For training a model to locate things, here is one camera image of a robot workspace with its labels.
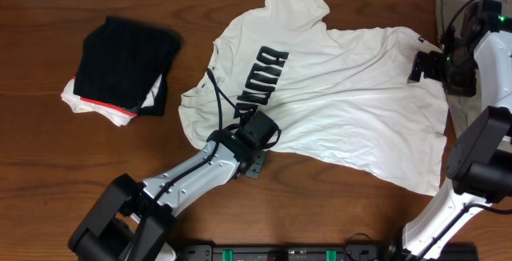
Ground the white printed t-shirt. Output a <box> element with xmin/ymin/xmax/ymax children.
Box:
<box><xmin>178</xmin><ymin>0</ymin><xmax>448</xmax><ymax>195</ymax></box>

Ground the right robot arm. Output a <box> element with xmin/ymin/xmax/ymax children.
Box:
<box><xmin>385</xmin><ymin>0</ymin><xmax>511</xmax><ymax>260</ymax></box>

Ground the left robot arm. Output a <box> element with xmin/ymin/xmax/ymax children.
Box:
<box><xmin>68</xmin><ymin>111</ymin><xmax>281</xmax><ymax>261</ymax></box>

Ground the olive grey garment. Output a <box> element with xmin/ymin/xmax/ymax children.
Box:
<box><xmin>434</xmin><ymin>0</ymin><xmax>512</xmax><ymax>138</ymax></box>

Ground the white folded garment red trim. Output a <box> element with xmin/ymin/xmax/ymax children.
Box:
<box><xmin>61</xmin><ymin>75</ymin><xmax>165</xmax><ymax>126</ymax></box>

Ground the black folded garment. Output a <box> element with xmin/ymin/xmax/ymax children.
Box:
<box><xmin>73</xmin><ymin>16</ymin><xmax>182</xmax><ymax>116</ymax></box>

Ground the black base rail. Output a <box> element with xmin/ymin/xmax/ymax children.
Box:
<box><xmin>171</xmin><ymin>243</ymin><xmax>479</xmax><ymax>261</ymax></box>

